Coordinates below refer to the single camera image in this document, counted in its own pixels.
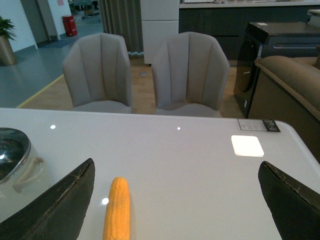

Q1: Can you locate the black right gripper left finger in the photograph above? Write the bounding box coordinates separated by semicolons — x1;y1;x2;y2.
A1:
0;158;95;240

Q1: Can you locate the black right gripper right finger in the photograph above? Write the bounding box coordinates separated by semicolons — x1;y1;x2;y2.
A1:
258;161;320;240

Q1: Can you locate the yellow corn cob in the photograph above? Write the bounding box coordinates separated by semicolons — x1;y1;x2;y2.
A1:
102;177;131;240

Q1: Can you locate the white electric cooking pot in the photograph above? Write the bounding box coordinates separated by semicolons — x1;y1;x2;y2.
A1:
0;127;50;222

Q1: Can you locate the table corner label sticker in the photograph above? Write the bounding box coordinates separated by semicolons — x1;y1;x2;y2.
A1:
237;118;280;132

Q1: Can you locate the brown sofa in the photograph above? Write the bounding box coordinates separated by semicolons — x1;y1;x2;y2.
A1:
248;57;320;160

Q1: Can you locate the left beige upholstered chair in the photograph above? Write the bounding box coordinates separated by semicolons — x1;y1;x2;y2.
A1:
62;32;133;114

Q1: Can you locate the beige upholstered chair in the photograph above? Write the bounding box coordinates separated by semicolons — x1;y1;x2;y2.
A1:
62;32;133;114
151;32;230;118

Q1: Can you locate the potted green plant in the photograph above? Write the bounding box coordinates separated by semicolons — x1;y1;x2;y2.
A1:
0;17;17;66

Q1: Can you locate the right beige upholstered chair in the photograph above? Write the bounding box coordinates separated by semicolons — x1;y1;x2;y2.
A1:
151;32;230;118

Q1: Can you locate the dark kitchen counter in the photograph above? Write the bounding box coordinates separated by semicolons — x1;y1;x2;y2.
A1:
179;0;320;64

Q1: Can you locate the black washing machine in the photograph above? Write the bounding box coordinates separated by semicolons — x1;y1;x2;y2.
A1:
233;21;320;119

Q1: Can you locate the red trash bin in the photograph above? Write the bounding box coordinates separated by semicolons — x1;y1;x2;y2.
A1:
62;15;78;37

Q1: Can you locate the grey curtain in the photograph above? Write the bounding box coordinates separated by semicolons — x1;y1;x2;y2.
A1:
98;0;144;53

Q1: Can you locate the white pillar cabinet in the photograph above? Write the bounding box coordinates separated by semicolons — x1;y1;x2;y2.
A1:
140;0;180;65

